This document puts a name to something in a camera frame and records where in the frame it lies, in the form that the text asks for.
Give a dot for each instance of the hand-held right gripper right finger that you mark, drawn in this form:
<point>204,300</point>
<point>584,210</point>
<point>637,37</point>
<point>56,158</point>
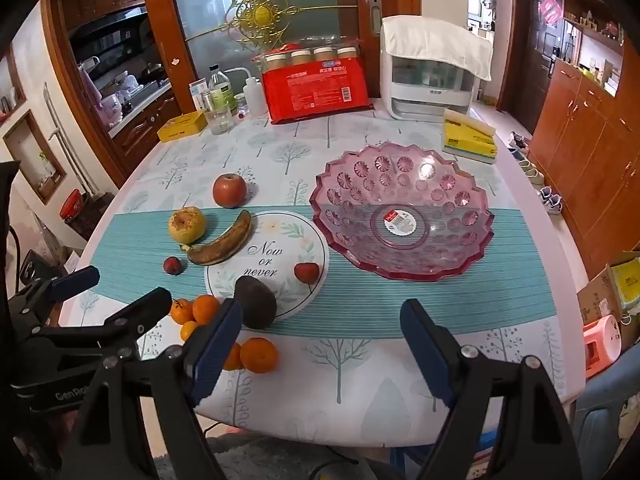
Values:
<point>422,350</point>

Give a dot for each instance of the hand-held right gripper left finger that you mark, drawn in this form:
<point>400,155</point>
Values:
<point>217,350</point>

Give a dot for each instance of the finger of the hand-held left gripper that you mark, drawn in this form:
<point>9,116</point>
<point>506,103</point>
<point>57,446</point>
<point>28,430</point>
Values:
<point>77,280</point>
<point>145,310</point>

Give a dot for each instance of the orange mandarin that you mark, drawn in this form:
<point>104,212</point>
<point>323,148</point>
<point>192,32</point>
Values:
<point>206,308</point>
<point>258,354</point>
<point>232,357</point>
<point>189,331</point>
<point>181,310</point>

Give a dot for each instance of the red lychee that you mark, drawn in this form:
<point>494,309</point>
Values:
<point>172,265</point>
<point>306,272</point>

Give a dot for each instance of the dark avocado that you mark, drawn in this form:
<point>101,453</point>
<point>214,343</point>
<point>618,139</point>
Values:
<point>257,302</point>

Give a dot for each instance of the yellow bruised apple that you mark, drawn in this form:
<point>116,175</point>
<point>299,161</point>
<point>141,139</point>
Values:
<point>186,225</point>

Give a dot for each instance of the overripe brown banana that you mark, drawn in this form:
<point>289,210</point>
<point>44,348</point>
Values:
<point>225,247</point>

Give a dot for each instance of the pink plastic fruit bowl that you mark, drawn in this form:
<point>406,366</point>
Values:
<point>440,240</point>

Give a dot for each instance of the red apple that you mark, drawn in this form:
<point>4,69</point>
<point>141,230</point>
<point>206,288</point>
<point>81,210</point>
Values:
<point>230,190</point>

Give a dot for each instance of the red bucket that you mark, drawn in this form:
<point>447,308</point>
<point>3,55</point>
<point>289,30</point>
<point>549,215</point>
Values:
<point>70,205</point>

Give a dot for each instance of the round white leaf-print placemat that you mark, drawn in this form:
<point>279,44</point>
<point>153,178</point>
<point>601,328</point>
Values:
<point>287,240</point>

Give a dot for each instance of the wooden kitchen cabinet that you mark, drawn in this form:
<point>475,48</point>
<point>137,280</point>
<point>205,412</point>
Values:
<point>150,127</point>

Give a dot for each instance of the pink plastic stool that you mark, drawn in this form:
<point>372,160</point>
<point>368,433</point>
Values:
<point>602,345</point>

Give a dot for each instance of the brown cardboard box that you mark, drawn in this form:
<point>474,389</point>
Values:
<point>597,295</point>

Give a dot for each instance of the yellow cardboard box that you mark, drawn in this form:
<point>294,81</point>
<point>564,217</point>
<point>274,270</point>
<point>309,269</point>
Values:
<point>182,126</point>

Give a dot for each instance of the white sneakers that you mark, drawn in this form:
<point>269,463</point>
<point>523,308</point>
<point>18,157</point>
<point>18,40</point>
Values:
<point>550,200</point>

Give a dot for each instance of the blue chair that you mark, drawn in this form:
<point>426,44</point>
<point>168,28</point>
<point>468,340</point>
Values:
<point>605,425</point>

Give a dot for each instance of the tree-print tablecloth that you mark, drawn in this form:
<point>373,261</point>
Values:
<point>280,160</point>

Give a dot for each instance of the clear drinking glass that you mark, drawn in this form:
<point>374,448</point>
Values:
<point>218,120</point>

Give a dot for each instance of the beige shoes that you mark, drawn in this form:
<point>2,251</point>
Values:
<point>530,170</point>

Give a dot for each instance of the yellow packet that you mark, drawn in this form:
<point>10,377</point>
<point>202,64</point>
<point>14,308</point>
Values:
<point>627,280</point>

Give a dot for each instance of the yellow tissue pack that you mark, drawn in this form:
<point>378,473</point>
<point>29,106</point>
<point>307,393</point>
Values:
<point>467,137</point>

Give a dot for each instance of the small white carton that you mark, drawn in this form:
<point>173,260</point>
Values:
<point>199,94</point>

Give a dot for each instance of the dark and white shoes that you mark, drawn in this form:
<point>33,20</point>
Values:
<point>520,142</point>

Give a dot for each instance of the clear bottle green label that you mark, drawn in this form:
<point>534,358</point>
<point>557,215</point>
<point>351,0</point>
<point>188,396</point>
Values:
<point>221,92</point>

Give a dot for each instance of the white squeeze bottle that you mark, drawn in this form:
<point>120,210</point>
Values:
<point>255,95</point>

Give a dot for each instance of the brown wooden cabinet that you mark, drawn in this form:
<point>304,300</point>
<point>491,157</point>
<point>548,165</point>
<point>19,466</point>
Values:
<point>585,160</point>

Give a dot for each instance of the white countertop cabinet appliance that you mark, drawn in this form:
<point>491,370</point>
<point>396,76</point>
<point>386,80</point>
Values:
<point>430,95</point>

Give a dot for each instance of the red paper cup pack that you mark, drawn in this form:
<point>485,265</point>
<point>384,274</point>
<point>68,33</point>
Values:
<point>315,90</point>

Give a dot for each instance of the dark entry door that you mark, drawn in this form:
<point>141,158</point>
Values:
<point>530,60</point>

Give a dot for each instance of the white cloth cover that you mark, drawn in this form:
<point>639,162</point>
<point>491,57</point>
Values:
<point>435,40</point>

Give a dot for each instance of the golden door ornament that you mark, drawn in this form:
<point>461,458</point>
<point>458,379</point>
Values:
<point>260,15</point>

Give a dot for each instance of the red door decoration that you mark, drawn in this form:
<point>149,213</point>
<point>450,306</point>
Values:
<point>550,7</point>

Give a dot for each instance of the wooden wall shelf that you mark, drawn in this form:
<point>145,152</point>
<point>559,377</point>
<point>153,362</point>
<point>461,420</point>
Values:
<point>600,35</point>

